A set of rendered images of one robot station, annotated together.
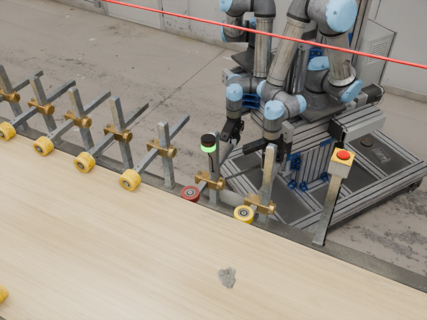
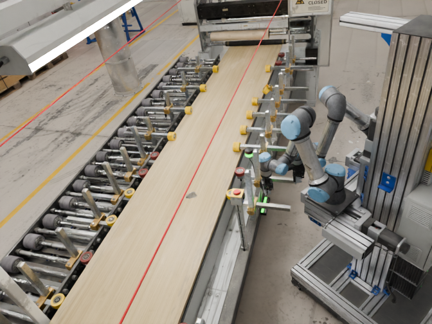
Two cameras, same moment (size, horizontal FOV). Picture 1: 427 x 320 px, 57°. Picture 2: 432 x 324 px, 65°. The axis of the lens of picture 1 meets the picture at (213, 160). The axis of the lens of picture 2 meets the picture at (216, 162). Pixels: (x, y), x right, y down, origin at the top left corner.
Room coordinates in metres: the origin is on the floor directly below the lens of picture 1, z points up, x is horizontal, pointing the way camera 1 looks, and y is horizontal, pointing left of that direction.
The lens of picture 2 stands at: (0.81, -1.89, 2.61)
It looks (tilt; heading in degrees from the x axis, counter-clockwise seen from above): 38 degrees down; 86
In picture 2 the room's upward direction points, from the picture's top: 11 degrees counter-clockwise
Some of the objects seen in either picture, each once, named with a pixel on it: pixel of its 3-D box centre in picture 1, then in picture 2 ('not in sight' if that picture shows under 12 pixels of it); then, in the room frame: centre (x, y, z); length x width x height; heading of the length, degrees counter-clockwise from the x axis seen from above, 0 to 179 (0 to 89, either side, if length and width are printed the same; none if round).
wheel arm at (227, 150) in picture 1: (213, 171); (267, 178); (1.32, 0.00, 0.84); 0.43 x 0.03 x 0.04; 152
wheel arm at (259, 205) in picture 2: (260, 195); (259, 205); (1.19, -0.21, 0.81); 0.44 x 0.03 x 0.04; 152
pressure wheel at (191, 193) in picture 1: (190, 200); (240, 175); (1.13, 0.10, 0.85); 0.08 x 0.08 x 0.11
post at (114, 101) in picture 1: (122, 137); (269, 134); (1.48, 0.44, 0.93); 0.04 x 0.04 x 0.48; 62
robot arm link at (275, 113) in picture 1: (274, 115); (265, 161); (1.25, -0.24, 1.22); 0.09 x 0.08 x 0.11; 125
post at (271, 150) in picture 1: (266, 187); (250, 196); (1.13, -0.22, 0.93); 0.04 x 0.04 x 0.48; 62
